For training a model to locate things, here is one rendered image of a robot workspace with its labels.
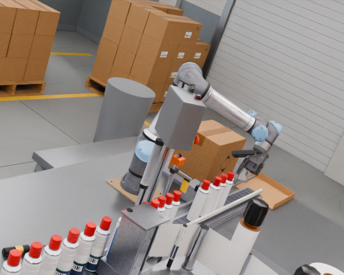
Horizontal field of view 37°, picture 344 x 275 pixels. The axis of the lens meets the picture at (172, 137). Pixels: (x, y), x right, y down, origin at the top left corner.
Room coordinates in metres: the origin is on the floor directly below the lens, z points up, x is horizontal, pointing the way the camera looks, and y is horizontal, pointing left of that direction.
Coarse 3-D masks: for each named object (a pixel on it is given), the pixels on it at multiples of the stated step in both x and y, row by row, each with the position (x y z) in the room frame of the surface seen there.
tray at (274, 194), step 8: (248, 176) 2.87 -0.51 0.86; (256, 176) 2.98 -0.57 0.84; (264, 176) 2.97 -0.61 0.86; (240, 184) 2.78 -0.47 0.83; (248, 184) 2.82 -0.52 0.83; (256, 184) 2.86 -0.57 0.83; (264, 184) 2.91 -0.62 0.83; (272, 184) 2.94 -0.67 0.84; (280, 184) 2.91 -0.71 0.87; (264, 192) 2.80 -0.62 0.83; (272, 192) 2.84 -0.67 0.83; (280, 192) 2.88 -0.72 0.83; (288, 192) 2.88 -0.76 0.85; (264, 200) 2.68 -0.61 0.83; (272, 200) 2.73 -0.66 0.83; (280, 200) 2.76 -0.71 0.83; (288, 200) 2.81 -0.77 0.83; (272, 208) 2.61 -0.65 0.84
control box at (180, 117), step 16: (176, 96) 1.84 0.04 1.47; (192, 96) 1.88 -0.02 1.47; (160, 112) 1.92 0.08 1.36; (176, 112) 1.80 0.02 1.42; (192, 112) 1.80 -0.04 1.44; (160, 128) 1.88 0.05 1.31; (176, 128) 1.78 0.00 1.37; (192, 128) 1.81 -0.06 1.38; (176, 144) 1.79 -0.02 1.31; (192, 144) 1.83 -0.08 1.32
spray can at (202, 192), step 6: (204, 180) 2.08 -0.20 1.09; (204, 186) 2.07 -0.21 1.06; (198, 192) 2.07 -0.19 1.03; (204, 192) 2.06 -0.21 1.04; (198, 198) 2.06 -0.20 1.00; (204, 198) 2.06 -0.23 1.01; (192, 204) 2.07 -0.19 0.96; (198, 204) 2.06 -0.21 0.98; (192, 210) 2.06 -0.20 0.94; (198, 210) 2.06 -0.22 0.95; (192, 216) 2.06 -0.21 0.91; (198, 216) 2.07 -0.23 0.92
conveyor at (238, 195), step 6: (240, 192) 2.57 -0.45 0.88; (246, 192) 2.60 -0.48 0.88; (252, 192) 2.63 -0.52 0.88; (228, 198) 2.44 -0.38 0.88; (234, 198) 2.47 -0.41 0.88; (240, 198) 2.49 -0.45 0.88; (252, 198) 2.55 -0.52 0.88; (240, 204) 2.42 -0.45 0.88; (228, 210) 2.31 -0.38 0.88; (186, 216) 2.10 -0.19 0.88; (216, 216) 2.20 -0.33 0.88; (174, 222) 2.01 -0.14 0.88; (180, 222) 2.03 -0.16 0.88; (186, 222) 2.05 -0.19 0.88; (204, 222) 2.10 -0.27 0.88
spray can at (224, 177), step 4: (220, 176) 2.22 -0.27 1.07; (224, 176) 2.20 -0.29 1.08; (224, 180) 2.21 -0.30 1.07; (220, 184) 2.20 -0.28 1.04; (224, 184) 2.21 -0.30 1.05; (224, 188) 2.21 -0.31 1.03; (220, 192) 2.20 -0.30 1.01; (220, 196) 2.20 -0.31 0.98; (216, 200) 2.20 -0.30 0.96; (216, 204) 2.20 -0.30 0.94; (212, 208) 2.19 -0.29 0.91
